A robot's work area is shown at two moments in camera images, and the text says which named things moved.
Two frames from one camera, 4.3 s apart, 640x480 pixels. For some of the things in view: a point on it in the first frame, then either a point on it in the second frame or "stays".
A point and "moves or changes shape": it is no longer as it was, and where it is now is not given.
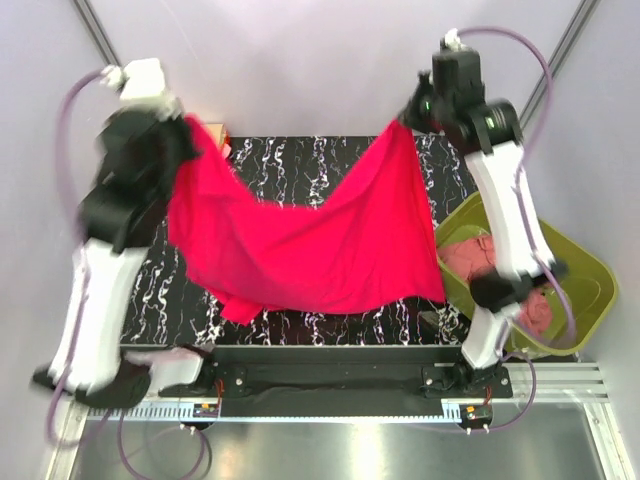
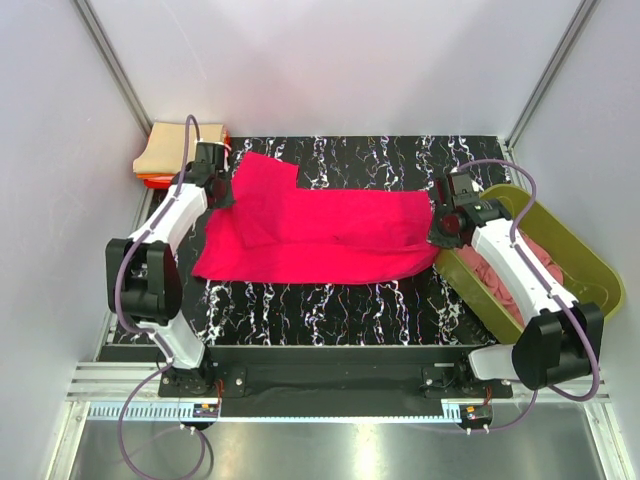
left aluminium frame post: [97, 33] stays
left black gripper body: [176, 138] to [223, 193]
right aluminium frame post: [560, 56] stays
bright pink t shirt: [366, 245] moves or changes shape
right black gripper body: [417, 103] to [442, 236]
